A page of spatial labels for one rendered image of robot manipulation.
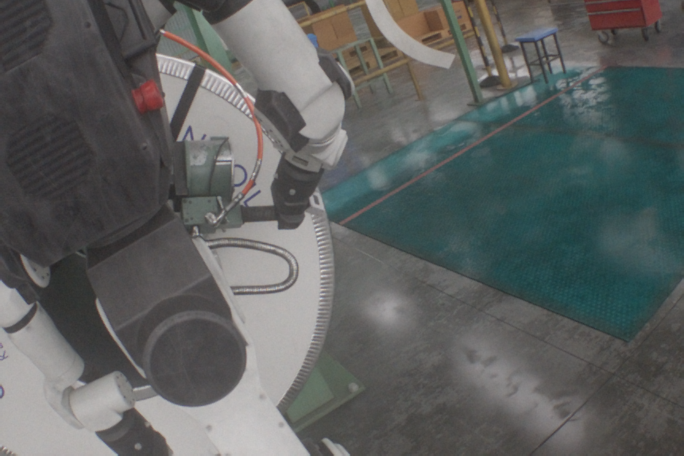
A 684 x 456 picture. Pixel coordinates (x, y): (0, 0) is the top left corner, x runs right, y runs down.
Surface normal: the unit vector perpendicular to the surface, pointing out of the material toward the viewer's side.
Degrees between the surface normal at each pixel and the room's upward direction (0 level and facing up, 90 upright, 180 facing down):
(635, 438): 0
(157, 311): 10
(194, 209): 58
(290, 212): 129
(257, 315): 90
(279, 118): 110
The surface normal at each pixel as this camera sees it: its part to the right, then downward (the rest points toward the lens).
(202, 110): 0.48, 0.18
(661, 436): -0.34, -0.86
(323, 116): 0.58, 0.50
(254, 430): 0.22, -0.30
